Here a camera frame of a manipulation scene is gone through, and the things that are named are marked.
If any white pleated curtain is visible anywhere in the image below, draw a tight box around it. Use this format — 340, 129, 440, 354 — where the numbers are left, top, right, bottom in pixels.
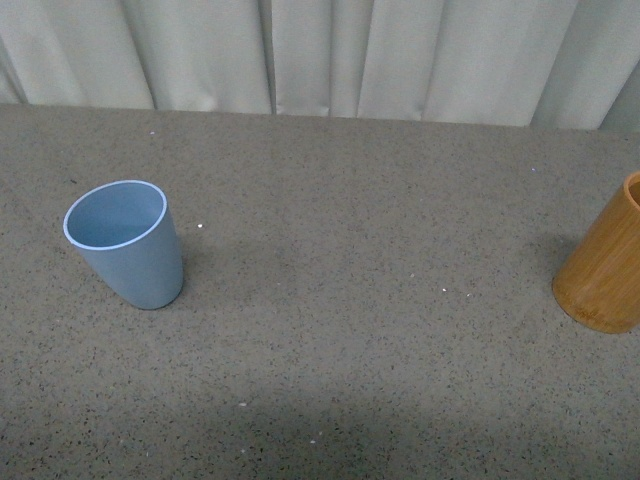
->
1, 1, 639, 131

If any bamboo chopstick holder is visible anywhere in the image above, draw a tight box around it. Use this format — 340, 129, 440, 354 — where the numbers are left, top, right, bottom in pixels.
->
552, 172, 639, 333

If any blue plastic cup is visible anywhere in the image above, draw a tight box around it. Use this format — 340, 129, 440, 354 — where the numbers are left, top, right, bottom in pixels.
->
63, 180, 183, 310

